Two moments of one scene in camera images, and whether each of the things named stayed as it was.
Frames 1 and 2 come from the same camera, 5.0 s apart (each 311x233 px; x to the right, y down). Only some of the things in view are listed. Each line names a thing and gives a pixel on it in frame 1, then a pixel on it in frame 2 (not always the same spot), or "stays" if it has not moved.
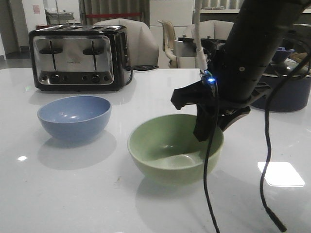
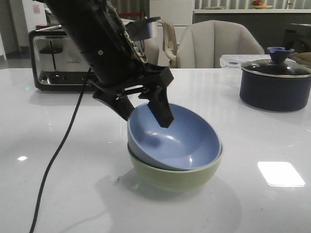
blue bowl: (74, 118) -> (188, 144)
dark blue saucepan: (292, 94) stays
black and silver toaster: (79, 58) stays
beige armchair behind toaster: (143, 47) stays
